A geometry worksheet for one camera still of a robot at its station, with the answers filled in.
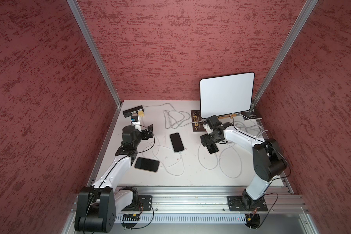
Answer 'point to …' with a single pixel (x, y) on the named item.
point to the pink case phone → (176, 142)
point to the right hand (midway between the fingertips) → (208, 142)
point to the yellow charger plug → (141, 113)
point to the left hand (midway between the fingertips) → (145, 127)
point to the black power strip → (132, 111)
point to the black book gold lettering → (196, 117)
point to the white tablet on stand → (226, 94)
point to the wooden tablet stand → (223, 116)
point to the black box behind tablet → (251, 114)
